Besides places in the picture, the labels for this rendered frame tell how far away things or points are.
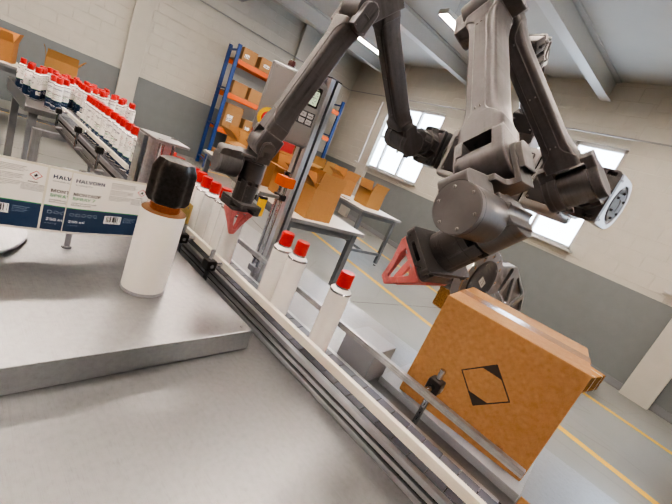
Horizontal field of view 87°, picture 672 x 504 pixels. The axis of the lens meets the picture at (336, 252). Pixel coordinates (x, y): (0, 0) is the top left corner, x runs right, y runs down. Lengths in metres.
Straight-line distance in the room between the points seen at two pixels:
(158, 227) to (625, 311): 5.64
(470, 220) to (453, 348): 0.54
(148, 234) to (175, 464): 0.42
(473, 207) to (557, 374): 0.54
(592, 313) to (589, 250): 0.86
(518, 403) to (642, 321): 5.05
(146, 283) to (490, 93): 0.72
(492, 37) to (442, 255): 0.35
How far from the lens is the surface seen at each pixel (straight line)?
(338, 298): 0.78
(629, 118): 6.48
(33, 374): 0.69
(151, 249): 0.81
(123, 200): 1.01
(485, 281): 1.16
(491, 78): 0.58
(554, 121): 0.83
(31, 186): 0.96
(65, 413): 0.68
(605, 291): 5.95
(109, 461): 0.62
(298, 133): 1.10
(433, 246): 0.47
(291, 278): 0.88
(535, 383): 0.86
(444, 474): 0.71
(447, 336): 0.87
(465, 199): 0.38
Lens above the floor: 1.31
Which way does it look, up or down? 14 degrees down
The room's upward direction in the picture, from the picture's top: 23 degrees clockwise
